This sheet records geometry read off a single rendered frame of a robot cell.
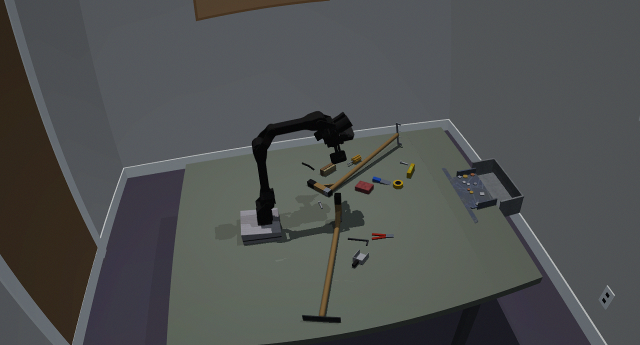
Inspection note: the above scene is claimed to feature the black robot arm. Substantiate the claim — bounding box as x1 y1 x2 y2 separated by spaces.
252 111 354 226

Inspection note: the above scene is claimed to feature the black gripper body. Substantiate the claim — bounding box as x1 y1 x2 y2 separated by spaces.
324 130 347 165

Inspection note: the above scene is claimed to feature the yellow rectangular block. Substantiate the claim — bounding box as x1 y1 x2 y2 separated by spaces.
406 163 415 178

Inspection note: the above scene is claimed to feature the red rectangular block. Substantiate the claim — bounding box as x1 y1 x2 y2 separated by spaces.
354 181 374 194

